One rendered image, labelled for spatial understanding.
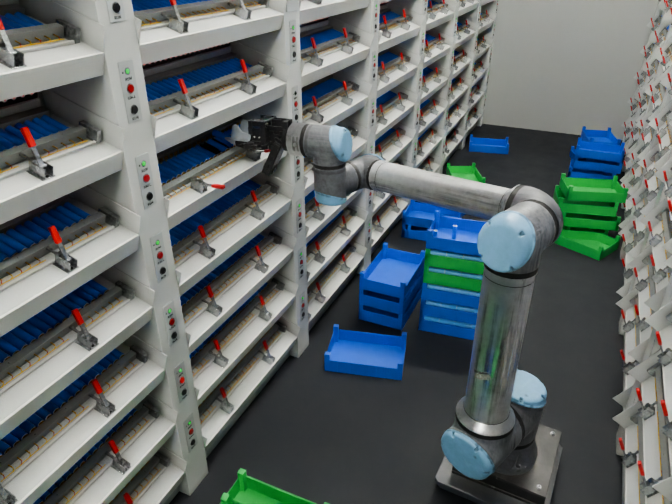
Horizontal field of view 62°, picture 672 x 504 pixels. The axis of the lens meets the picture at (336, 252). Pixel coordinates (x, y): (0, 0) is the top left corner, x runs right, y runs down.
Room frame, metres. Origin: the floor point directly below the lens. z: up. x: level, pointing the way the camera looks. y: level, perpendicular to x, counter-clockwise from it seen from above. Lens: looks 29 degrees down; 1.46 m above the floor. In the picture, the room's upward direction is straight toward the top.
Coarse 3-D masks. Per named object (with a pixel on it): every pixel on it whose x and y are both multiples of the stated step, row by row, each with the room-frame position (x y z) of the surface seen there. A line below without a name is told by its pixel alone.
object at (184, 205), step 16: (256, 112) 1.80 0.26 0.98; (240, 160) 1.56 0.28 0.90; (224, 176) 1.45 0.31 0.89; (240, 176) 1.49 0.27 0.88; (192, 192) 1.33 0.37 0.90; (208, 192) 1.35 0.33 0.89; (224, 192) 1.43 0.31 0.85; (176, 208) 1.25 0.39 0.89; (192, 208) 1.29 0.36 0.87; (176, 224) 1.24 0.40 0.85
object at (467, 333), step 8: (424, 320) 1.93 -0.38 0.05; (424, 328) 1.93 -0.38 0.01; (432, 328) 1.92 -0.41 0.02; (440, 328) 1.91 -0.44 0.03; (448, 328) 1.90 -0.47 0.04; (456, 328) 1.89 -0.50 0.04; (464, 328) 1.88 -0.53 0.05; (456, 336) 1.89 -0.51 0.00; (464, 336) 1.88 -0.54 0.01; (472, 336) 1.87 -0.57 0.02
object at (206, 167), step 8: (224, 152) 1.53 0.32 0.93; (232, 152) 1.55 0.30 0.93; (240, 152) 1.59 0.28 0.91; (216, 160) 1.48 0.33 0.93; (224, 160) 1.51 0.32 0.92; (200, 168) 1.41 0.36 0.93; (208, 168) 1.44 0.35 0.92; (184, 176) 1.36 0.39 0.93; (192, 176) 1.37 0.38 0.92; (200, 176) 1.41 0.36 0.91; (208, 176) 1.41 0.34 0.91; (168, 184) 1.30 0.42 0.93; (176, 184) 1.31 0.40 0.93; (184, 184) 1.35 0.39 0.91; (168, 192) 1.29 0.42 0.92
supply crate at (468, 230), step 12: (444, 216) 2.11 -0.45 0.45; (432, 228) 2.05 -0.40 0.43; (444, 228) 2.10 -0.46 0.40; (468, 228) 2.08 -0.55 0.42; (480, 228) 2.06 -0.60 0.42; (432, 240) 1.93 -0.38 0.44; (444, 240) 1.91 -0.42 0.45; (456, 240) 1.90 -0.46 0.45; (468, 240) 1.99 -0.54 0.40; (456, 252) 1.90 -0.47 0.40; (468, 252) 1.88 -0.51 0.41
